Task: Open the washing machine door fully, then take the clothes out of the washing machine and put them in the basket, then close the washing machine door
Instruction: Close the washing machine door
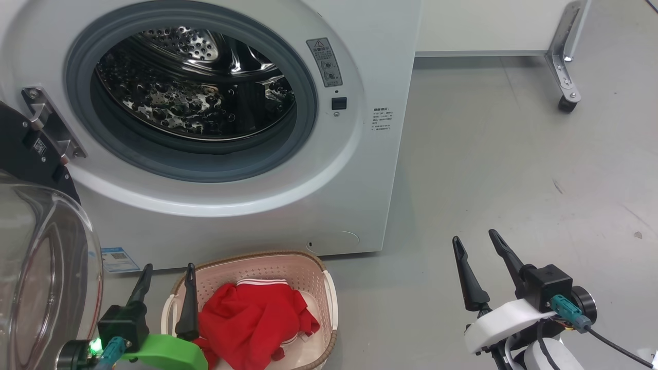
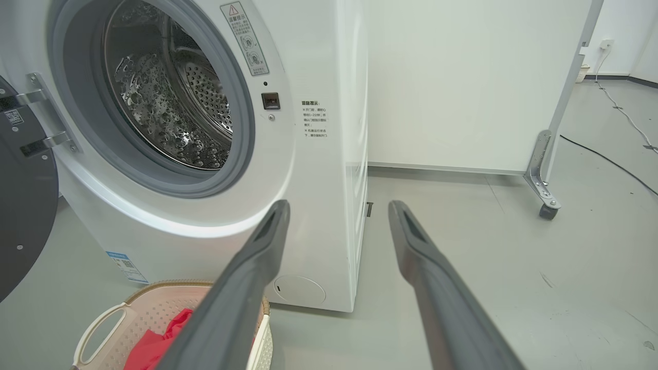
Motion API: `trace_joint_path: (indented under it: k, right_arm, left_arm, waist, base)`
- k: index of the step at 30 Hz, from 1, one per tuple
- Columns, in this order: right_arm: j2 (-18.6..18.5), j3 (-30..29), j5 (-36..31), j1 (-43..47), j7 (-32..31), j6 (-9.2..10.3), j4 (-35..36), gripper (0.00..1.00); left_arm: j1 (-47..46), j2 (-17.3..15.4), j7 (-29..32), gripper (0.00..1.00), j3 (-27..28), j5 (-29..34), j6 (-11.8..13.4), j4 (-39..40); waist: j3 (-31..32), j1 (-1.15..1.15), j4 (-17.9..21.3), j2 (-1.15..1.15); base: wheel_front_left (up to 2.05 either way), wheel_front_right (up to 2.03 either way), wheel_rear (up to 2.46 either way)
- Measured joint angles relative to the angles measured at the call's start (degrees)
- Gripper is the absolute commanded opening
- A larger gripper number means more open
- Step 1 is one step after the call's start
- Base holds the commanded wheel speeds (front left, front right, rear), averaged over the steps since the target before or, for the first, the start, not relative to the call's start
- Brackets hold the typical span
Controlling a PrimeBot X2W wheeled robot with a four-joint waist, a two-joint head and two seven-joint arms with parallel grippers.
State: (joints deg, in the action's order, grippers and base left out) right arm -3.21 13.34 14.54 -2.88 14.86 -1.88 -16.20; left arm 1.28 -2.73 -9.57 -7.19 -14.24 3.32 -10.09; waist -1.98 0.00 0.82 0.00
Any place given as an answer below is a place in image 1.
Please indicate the cream perforated laundry basket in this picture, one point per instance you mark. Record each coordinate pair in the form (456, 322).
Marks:
(308, 280)

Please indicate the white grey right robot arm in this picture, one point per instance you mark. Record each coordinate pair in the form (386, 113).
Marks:
(550, 357)

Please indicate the white front-load washing machine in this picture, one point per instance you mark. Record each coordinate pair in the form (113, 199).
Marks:
(354, 180)

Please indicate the washing machine glass door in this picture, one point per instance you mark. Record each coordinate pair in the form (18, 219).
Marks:
(46, 267)

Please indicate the metal washing machine door hinge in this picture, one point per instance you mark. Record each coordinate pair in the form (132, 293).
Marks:
(51, 123)

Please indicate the small printed text label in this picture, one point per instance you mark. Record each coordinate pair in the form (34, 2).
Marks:
(383, 119)

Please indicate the grey warning sticker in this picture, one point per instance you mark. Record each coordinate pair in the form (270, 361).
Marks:
(325, 61)

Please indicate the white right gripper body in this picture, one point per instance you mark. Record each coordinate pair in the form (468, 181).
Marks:
(498, 324)

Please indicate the red garment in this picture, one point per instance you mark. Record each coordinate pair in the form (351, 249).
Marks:
(252, 318)

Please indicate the blue energy label sticker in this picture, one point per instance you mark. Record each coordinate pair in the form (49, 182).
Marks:
(119, 259)

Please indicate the metal bracket with caster wheel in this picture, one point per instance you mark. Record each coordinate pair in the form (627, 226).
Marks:
(561, 64)

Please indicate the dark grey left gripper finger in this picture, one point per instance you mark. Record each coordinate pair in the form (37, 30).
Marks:
(188, 313)
(141, 290)

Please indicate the white rolling partition board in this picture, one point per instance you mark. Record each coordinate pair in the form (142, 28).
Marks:
(478, 25)

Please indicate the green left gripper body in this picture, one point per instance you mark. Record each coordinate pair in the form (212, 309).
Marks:
(164, 352)

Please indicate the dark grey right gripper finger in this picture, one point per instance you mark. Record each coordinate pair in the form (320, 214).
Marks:
(472, 288)
(511, 267)

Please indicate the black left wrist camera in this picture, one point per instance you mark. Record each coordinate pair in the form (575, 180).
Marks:
(123, 324)

